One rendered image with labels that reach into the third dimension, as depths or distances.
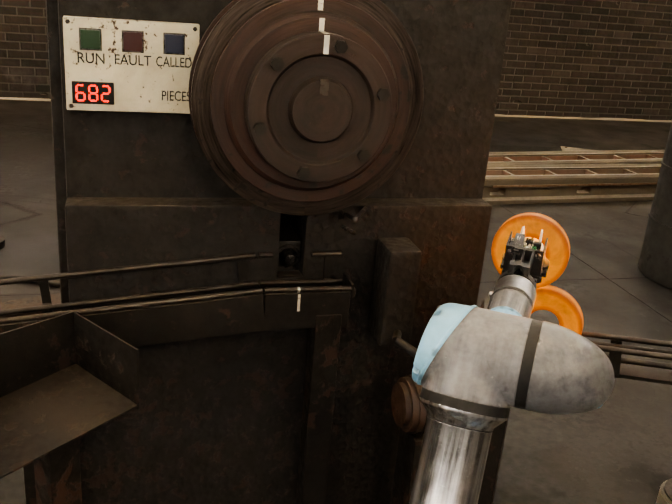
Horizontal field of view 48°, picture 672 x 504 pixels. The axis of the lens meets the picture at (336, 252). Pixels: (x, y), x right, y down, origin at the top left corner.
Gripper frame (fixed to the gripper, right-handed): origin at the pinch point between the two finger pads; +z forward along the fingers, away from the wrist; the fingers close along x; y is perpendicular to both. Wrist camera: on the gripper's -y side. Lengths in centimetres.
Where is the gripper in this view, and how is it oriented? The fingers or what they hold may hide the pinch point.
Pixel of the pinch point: (531, 242)
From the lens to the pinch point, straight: 160.6
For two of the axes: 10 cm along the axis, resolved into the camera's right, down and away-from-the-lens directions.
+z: 3.6, -5.3, 7.7
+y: -0.1, -8.3, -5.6
